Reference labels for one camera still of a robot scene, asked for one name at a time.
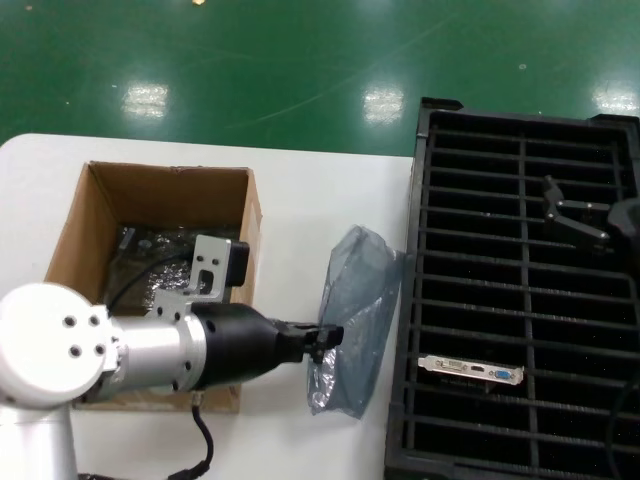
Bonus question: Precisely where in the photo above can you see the thick black left gripper cable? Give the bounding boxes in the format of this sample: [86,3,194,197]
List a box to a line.
[74,392,217,480]

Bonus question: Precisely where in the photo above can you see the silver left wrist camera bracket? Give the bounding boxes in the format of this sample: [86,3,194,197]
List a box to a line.
[151,234,234,321]

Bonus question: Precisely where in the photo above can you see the graphics card with silver bracket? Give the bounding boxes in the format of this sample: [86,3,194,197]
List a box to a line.
[417,352,527,387]

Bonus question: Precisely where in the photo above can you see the thin black left camera cable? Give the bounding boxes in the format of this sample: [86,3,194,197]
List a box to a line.
[106,251,197,312]

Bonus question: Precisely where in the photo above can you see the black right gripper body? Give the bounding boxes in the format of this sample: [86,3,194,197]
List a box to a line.
[605,196,640,242]

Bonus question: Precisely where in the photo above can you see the grey antistatic bag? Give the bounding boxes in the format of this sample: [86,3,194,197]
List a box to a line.
[305,223,407,422]

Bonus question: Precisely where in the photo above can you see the black slotted plastic container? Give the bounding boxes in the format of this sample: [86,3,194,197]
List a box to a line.
[384,96,640,480]

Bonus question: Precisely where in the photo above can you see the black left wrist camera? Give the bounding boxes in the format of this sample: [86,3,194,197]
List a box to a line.
[224,239,252,290]

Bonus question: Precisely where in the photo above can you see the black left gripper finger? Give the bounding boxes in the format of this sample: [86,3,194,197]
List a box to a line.
[301,339,332,363]
[278,321,347,347]

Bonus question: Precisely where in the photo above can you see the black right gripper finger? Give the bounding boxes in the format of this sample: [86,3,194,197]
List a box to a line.
[539,173,613,252]

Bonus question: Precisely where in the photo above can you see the brown cardboard box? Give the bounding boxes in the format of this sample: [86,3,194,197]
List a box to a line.
[43,159,264,415]

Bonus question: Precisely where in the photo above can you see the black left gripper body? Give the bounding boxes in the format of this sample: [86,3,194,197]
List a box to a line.
[192,301,305,393]

